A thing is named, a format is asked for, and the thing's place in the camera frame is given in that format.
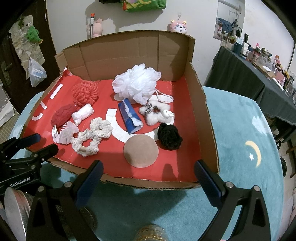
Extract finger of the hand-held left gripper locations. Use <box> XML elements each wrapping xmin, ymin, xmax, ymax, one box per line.
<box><xmin>5</xmin><ymin>144</ymin><xmax>59</xmax><ymax>171</ymax></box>
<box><xmin>0</xmin><ymin>134</ymin><xmax>41</xmax><ymax>153</ymax></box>

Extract small glass jar yellow capsules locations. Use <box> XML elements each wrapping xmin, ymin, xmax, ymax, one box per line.
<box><xmin>134</xmin><ymin>224</ymin><xmax>167</xmax><ymax>241</ymax></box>

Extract large glass jar silver lid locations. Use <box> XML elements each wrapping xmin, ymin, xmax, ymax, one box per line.
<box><xmin>5</xmin><ymin>186</ymin><xmax>99</xmax><ymax>241</ymax></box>

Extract metal stick orange tip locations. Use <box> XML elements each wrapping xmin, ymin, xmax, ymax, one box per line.
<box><xmin>89</xmin><ymin>13</ymin><xmax>96</xmax><ymax>39</ymax></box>

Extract cardboard box red lining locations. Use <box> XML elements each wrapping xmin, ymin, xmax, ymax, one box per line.
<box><xmin>20</xmin><ymin>30</ymin><xmax>220</xmax><ymax>189</ymax></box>

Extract white cotton cloth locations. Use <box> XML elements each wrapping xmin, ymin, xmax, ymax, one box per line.
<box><xmin>72</xmin><ymin>103</ymin><xmax>94</xmax><ymax>126</ymax></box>

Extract metal door handle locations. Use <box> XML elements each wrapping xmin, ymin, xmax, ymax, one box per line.
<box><xmin>0</xmin><ymin>61</ymin><xmax>12</xmax><ymax>87</ymax></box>

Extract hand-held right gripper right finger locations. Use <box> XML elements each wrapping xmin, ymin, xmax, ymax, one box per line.
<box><xmin>194</xmin><ymin>160</ymin><xmax>271</xmax><ymax>241</ymax></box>

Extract beige hanging fabric organizer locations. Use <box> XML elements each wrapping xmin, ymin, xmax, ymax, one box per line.
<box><xmin>8</xmin><ymin>15</ymin><xmax>45</xmax><ymax>67</ymax></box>

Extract white mesh bath pouf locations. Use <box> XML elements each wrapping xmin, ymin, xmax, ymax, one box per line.
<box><xmin>112</xmin><ymin>64</ymin><xmax>174</xmax><ymax>105</ymax></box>

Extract coral red foam net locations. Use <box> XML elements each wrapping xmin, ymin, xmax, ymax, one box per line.
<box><xmin>72</xmin><ymin>79</ymin><xmax>99</xmax><ymax>107</ymax></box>

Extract beige round powder puff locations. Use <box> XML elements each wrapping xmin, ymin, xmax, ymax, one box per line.
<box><xmin>123</xmin><ymin>135</ymin><xmax>159</xmax><ymax>168</ymax></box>

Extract pink plush pig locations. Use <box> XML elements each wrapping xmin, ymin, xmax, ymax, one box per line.
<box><xmin>87</xmin><ymin>19</ymin><xmax>103</xmax><ymax>39</ymax></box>

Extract white paper bag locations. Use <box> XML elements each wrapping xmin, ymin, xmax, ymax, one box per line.
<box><xmin>0</xmin><ymin>100</ymin><xmax>14</xmax><ymax>127</ymax></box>

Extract cream crochet scrunchie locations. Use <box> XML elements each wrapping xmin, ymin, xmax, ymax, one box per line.
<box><xmin>70</xmin><ymin>117</ymin><xmax>114</xmax><ymax>157</ymax></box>

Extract pink cloth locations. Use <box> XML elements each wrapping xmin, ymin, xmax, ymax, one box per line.
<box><xmin>282</xmin><ymin>188</ymin><xmax>296</xmax><ymax>241</ymax></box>

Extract white plush toy keychain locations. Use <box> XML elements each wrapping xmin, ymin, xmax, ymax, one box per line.
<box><xmin>139</xmin><ymin>102</ymin><xmax>174</xmax><ymax>126</ymax></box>

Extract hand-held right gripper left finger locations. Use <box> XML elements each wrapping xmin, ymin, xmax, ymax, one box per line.
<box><xmin>26</xmin><ymin>160</ymin><xmax>104</xmax><ymax>241</ymax></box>

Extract black fuzzy scrunchie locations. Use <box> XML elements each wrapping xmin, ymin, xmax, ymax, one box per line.
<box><xmin>157</xmin><ymin>123</ymin><xmax>183</xmax><ymax>150</ymax></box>

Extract white tissue paper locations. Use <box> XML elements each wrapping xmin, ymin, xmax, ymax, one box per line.
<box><xmin>59</xmin><ymin>123</ymin><xmax>79</xmax><ymax>144</ymax></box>

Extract green tote bag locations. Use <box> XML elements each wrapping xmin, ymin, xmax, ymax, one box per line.
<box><xmin>122</xmin><ymin>0</ymin><xmax>167</xmax><ymax>11</ymax></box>

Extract pink cat plush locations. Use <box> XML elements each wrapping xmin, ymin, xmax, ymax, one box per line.
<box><xmin>168</xmin><ymin>20</ymin><xmax>188</xmax><ymax>35</ymax></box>

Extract green plush toy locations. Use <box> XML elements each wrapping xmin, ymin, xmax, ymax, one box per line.
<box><xmin>26</xmin><ymin>25</ymin><xmax>43</xmax><ymax>43</ymax></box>

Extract blue tissue packet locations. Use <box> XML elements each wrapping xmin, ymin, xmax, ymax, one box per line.
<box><xmin>118</xmin><ymin>98</ymin><xmax>142</xmax><ymax>135</ymax></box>

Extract brown wooden door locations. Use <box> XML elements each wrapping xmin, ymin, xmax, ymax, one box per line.
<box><xmin>0</xmin><ymin>0</ymin><xmax>56</xmax><ymax>112</ymax></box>

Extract grey cloth covered desk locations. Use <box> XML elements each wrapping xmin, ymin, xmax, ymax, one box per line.
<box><xmin>205</xmin><ymin>46</ymin><xmax>296</xmax><ymax>139</ymax></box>

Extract red knitted pad white tag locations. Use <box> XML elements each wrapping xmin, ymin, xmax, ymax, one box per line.
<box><xmin>51</xmin><ymin>103</ymin><xmax>77</xmax><ymax>143</ymax></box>

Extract clutter of cosmetics bottles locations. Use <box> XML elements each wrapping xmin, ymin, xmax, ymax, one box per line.
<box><xmin>231</xmin><ymin>34</ymin><xmax>296</xmax><ymax>102</ymax></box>

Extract clear plastic bag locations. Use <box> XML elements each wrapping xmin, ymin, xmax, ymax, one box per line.
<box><xmin>27</xmin><ymin>57</ymin><xmax>48</xmax><ymax>88</ymax></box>

